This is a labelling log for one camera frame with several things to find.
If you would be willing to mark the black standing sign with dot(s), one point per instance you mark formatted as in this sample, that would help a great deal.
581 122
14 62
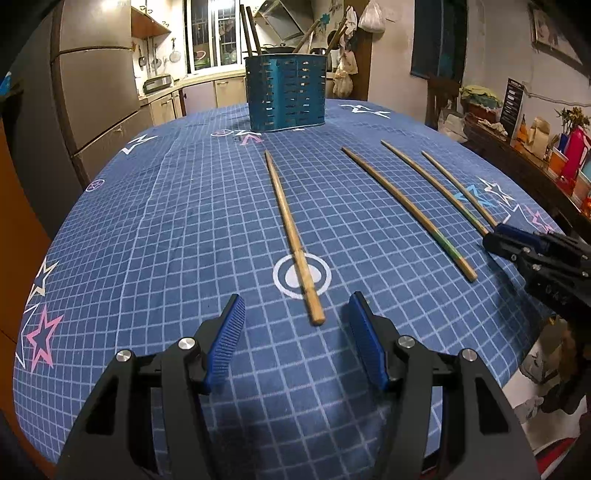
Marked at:
511 106

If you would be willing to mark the grey refrigerator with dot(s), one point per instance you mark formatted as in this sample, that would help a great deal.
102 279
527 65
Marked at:
92 69

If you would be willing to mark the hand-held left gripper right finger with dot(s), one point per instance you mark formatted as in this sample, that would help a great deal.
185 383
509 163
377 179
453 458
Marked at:
367 341

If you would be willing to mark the hanging cloth bags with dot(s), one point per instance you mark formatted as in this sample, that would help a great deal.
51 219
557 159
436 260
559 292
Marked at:
351 21

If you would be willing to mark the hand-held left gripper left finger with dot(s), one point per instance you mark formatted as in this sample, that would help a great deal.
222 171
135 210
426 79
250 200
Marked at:
226 341

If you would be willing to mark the wooden chair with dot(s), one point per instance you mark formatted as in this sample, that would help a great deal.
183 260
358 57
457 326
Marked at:
441 97

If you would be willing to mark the grey countertop appliance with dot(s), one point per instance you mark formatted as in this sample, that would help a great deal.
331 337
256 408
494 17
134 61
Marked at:
158 85

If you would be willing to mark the kitchen window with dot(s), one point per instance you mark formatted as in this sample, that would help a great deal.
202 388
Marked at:
212 32

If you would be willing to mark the hanging mesh bag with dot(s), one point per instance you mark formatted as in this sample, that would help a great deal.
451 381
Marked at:
345 76

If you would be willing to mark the dark window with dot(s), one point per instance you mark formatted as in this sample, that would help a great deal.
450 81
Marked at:
438 37

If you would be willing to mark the orange bottle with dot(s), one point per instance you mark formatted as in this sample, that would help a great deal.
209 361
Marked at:
521 134

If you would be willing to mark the blue grid star tablecloth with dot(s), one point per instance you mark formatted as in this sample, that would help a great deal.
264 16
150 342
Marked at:
184 230

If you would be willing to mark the orange wooden cabinet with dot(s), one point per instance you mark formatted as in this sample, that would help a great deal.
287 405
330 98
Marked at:
14 207

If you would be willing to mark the pink box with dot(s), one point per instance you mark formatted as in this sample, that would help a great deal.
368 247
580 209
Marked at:
577 152

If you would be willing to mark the hanging ladle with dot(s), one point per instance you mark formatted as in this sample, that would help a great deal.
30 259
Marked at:
142 59

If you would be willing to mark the white hanging plastic bag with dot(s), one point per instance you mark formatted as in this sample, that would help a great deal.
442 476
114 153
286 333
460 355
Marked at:
371 16

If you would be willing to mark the black wok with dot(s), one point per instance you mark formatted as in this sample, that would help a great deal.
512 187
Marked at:
277 48

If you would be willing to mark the steel range hood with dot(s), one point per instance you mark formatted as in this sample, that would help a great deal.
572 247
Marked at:
281 18

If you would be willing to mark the dark wooden sideboard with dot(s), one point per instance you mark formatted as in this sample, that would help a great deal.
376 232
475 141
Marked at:
521 170

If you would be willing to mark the dried flowers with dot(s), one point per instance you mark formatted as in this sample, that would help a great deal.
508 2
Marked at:
572 117

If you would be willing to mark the beige lower kitchen cabinets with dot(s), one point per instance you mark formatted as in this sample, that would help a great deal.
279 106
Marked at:
203 94

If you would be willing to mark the framed wall picture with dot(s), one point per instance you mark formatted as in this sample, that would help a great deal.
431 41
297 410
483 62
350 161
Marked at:
554 34

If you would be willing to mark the beige wall cabinet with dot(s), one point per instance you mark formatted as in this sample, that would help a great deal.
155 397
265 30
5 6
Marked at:
147 18

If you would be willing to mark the teal perforated utensil holder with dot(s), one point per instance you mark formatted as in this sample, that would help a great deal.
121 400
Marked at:
286 92

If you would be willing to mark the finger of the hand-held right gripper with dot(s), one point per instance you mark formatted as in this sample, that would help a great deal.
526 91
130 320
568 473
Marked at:
505 247
517 229

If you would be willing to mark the wooden chopstick with green band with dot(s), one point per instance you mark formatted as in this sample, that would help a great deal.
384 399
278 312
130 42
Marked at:
397 196

